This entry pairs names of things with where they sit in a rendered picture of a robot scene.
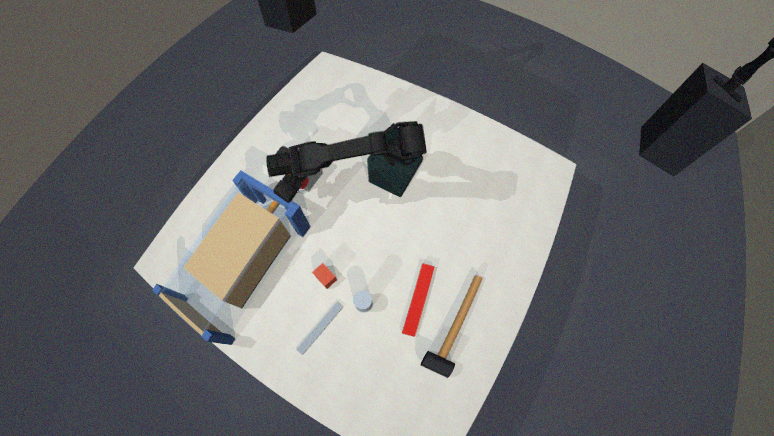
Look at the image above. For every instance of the hammer with wooden handle and black head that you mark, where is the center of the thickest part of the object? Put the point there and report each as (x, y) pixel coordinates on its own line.
(439, 363)

